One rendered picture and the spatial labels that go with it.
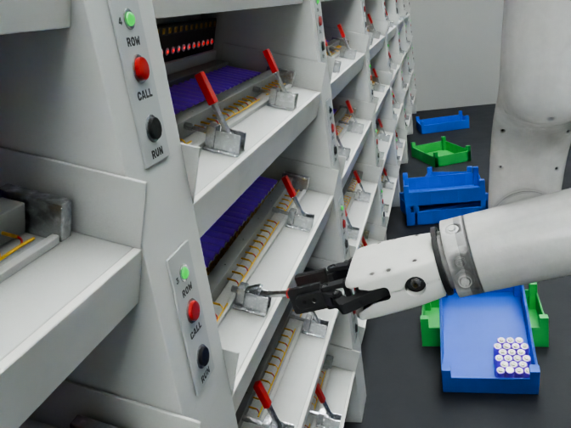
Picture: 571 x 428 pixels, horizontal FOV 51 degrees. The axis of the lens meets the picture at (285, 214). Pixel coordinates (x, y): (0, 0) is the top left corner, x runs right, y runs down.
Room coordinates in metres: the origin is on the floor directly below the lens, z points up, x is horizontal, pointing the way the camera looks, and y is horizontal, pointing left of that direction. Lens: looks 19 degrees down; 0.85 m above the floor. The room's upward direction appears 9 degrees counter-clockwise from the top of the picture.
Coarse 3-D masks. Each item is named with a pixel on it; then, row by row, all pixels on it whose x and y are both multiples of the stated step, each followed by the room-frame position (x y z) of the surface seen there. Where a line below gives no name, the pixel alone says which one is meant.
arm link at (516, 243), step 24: (528, 192) 0.60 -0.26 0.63; (480, 216) 0.56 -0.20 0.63; (504, 216) 0.55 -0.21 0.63; (528, 216) 0.53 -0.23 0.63; (552, 216) 0.52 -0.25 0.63; (480, 240) 0.54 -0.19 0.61; (504, 240) 0.53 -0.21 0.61; (528, 240) 0.52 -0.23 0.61; (552, 240) 0.51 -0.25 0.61; (480, 264) 0.53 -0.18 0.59; (504, 264) 0.52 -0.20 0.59; (528, 264) 0.52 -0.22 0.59; (552, 264) 0.51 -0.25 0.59; (504, 288) 0.54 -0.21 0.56
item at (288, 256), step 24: (288, 168) 1.08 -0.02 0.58; (312, 168) 1.07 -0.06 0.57; (312, 192) 1.06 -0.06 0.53; (264, 240) 0.83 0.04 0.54; (288, 240) 0.84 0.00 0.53; (312, 240) 0.87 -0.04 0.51; (240, 264) 0.75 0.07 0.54; (264, 264) 0.76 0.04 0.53; (288, 264) 0.76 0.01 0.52; (264, 288) 0.69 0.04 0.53; (216, 312) 0.62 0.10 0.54; (240, 312) 0.63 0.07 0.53; (240, 336) 0.58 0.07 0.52; (264, 336) 0.60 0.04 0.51; (240, 360) 0.54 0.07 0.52; (240, 384) 0.51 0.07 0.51
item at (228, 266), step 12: (276, 192) 0.97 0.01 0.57; (264, 204) 0.91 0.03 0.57; (276, 204) 0.94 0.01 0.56; (264, 216) 0.86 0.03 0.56; (252, 228) 0.81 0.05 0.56; (240, 240) 0.77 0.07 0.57; (252, 240) 0.80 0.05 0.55; (228, 252) 0.73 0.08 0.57; (240, 252) 0.74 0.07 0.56; (228, 264) 0.70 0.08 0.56; (252, 264) 0.73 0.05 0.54; (216, 276) 0.66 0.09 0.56; (228, 276) 0.69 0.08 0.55; (216, 288) 0.64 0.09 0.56
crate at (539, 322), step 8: (536, 288) 1.41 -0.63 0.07; (528, 296) 1.43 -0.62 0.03; (536, 296) 1.40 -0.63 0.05; (424, 304) 1.48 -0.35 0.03; (432, 304) 1.50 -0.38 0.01; (528, 304) 1.43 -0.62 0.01; (536, 304) 1.40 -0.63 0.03; (424, 312) 1.45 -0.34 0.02; (432, 312) 1.48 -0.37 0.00; (536, 312) 1.39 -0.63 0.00; (424, 320) 1.32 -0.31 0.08; (432, 320) 1.43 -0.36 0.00; (536, 320) 1.35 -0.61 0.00; (544, 320) 1.24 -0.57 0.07; (424, 328) 1.32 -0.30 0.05; (432, 328) 1.31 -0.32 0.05; (536, 328) 1.24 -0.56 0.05; (544, 328) 1.24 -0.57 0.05; (424, 336) 1.32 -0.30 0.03; (432, 336) 1.31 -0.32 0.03; (536, 336) 1.24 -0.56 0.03; (544, 336) 1.24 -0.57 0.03; (424, 344) 1.32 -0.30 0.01; (432, 344) 1.31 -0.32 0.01; (536, 344) 1.24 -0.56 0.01; (544, 344) 1.24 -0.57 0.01
